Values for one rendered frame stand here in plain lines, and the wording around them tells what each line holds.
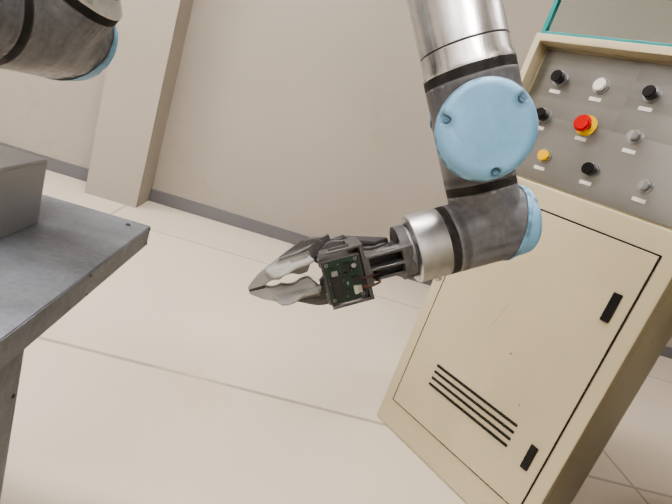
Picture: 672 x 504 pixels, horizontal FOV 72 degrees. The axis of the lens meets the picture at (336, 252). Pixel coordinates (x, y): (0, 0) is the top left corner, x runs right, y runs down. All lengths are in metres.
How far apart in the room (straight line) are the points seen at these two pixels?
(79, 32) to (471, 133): 0.58
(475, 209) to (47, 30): 0.61
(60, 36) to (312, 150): 2.37
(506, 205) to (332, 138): 2.50
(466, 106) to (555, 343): 0.95
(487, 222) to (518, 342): 0.79
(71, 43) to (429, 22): 0.53
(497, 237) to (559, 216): 0.72
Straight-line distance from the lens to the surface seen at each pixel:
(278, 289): 0.62
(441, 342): 1.47
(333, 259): 0.55
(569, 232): 1.30
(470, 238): 0.59
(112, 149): 3.03
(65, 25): 0.80
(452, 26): 0.47
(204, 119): 3.11
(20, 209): 0.80
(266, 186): 3.10
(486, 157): 0.45
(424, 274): 0.59
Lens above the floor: 0.90
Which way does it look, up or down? 16 degrees down
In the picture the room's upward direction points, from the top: 19 degrees clockwise
